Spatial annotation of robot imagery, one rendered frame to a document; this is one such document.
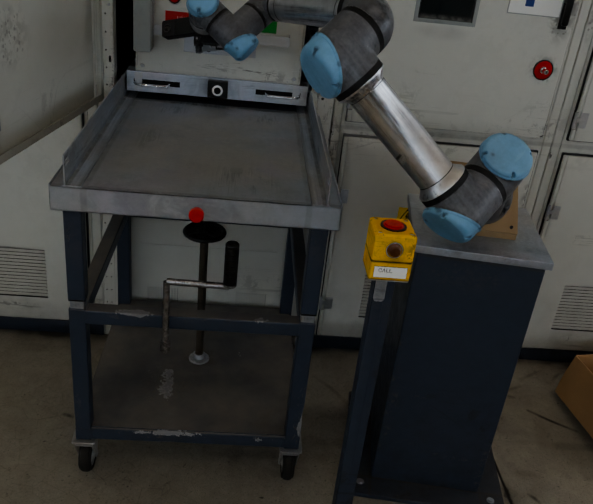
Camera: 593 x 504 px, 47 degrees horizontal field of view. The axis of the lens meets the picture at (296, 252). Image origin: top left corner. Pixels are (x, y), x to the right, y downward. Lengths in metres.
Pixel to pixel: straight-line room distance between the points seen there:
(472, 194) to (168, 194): 0.64
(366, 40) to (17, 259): 1.45
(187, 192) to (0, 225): 1.00
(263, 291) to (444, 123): 0.82
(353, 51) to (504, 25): 0.84
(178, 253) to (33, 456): 0.76
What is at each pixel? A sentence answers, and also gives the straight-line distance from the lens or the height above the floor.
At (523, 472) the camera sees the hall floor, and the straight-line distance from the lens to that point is 2.23.
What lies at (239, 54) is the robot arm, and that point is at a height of 1.08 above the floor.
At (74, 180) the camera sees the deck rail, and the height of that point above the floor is 0.85.
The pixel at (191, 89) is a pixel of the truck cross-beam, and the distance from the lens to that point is 2.14.
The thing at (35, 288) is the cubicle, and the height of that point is 0.18.
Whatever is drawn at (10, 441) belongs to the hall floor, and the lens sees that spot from 2.15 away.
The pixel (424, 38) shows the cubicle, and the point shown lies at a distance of 2.10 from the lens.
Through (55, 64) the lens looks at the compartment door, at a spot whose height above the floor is 0.99.
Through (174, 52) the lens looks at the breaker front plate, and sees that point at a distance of 2.14.
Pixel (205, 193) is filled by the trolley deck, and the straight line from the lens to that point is 1.50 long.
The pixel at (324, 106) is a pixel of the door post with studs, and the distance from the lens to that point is 2.12.
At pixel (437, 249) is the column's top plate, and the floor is 0.75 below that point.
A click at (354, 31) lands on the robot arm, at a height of 1.21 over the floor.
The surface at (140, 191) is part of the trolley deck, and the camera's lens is 1.50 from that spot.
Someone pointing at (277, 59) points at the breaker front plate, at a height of 0.99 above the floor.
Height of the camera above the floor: 1.44
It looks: 27 degrees down
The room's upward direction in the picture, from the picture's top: 7 degrees clockwise
